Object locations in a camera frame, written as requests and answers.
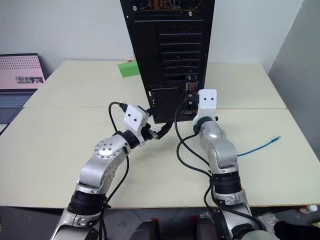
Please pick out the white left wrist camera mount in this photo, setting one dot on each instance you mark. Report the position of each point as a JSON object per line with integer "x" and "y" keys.
{"x": 135, "y": 121}

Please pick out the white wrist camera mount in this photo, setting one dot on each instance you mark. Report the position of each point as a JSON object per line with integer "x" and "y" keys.
{"x": 207, "y": 100}
{"x": 135, "y": 121}

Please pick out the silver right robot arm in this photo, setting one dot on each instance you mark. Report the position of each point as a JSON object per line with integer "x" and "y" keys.
{"x": 217, "y": 140}

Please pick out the dark rounded shape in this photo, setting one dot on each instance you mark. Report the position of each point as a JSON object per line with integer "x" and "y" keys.
{"x": 147, "y": 231}
{"x": 207, "y": 228}

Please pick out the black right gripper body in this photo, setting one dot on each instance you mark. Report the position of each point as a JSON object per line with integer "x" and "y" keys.
{"x": 192, "y": 110}

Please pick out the laptop with pink screen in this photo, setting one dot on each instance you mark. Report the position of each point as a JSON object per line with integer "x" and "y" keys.
{"x": 20, "y": 72}

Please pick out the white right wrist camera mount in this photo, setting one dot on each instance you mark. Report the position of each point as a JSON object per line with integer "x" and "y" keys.
{"x": 207, "y": 100}

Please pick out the red and white small object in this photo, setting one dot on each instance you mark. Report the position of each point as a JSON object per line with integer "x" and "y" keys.
{"x": 307, "y": 209}

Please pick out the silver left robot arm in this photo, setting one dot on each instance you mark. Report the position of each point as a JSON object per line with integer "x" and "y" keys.
{"x": 105, "y": 150}

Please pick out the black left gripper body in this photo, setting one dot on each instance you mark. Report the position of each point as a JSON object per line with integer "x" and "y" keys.
{"x": 150, "y": 133}

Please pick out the black computer tower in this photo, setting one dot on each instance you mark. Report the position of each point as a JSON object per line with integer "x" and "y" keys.
{"x": 172, "y": 50}

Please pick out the white shoe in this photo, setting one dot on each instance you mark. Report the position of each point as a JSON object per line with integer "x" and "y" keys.
{"x": 268, "y": 221}

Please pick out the green block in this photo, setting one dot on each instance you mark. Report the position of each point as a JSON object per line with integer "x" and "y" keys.
{"x": 128, "y": 69}

